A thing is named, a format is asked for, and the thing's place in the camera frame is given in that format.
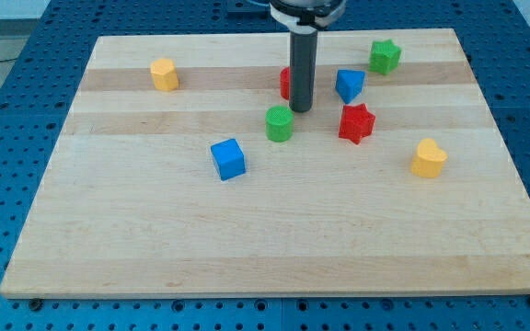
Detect robot arm flange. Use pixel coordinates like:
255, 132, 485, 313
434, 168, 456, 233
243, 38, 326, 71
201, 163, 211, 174
270, 0, 347, 30

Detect red star block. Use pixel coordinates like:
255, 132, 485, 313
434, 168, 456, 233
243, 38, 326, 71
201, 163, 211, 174
338, 103, 375, 145

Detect green star block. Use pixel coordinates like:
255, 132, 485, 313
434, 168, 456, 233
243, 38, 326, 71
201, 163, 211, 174
369, 40, 401, 75

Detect yellow heart block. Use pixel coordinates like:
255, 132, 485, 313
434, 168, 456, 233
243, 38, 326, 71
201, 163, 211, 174
410, 138, 448, 178

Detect blue cube block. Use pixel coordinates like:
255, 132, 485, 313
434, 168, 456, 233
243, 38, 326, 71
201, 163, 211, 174
210, 139, 246, 181

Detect green cylinder block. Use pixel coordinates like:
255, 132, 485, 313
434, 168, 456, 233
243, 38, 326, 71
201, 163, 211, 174
265, 106, 294, 143

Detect red block behind tool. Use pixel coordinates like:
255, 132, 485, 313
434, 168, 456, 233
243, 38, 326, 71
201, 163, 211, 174
279, 67, 290, 100

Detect blue triangle block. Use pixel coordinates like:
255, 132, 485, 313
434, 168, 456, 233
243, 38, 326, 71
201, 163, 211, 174
335, 69, 366, 104

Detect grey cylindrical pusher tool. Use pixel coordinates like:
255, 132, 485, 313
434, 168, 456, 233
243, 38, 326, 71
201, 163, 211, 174
289, 29, 317, 113

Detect wooden board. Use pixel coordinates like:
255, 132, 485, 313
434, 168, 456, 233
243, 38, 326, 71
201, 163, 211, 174
0, 29, 530, 299

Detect yellow pentagon block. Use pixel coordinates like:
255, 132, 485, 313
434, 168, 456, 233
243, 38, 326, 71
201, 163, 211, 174
150, 58, 179, 91

